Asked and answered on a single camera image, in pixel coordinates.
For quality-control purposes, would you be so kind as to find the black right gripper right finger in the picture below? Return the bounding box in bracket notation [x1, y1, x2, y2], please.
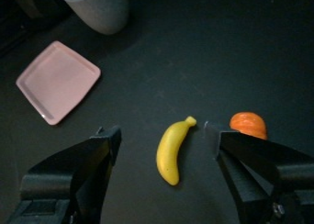
[201, 120, 314, 224]

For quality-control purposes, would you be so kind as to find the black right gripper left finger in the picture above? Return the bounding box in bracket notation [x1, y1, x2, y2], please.
[6, 125, 122, 224]

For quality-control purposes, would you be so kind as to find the yellow toy banana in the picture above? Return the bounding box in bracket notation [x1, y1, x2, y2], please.
[156, 116, 197, 186]

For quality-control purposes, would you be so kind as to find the pink square plate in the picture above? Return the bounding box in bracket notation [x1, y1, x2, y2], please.
[14, 39, 101, 127]

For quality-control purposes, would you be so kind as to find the orange toy fruit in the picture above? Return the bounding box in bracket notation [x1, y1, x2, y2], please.
[228, 111, 268, 140]

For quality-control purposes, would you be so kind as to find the grey cup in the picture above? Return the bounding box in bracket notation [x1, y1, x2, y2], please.
[58, 0, 129, 36]

